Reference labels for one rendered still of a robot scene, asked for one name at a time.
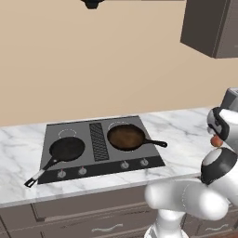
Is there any black pan with grey handle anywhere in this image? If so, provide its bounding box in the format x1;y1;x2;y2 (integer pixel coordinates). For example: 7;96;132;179
23;136;86;189

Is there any grey hob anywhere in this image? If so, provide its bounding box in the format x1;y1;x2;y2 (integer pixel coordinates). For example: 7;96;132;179
37;115;166;185

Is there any dark brown wall cupboard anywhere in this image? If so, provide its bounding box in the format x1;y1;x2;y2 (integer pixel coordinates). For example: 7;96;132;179
179;0;238;60

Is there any brown cupboard door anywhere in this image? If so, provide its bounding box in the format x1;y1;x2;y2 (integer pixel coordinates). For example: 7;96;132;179
0;204;41;238

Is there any silver drawer handle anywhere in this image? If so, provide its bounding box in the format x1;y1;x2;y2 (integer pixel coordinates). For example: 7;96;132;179
91;223;124;233
205;224;230;232

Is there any black extractor hood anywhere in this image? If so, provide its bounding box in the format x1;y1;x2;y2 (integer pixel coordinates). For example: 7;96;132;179
81;0;106;10

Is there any grey toaster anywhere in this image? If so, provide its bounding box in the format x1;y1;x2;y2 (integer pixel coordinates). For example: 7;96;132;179
219;87;238;112

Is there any brown drawer front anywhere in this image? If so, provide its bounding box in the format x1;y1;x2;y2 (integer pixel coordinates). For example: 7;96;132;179
181;207;238;238
30;184;162;238

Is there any brown cast iron pan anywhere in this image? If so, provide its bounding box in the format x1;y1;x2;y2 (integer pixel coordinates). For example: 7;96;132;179
106;124;168;152

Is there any orange chicken drumstick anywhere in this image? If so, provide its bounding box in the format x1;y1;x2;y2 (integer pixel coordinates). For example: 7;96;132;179
210;135;224;148

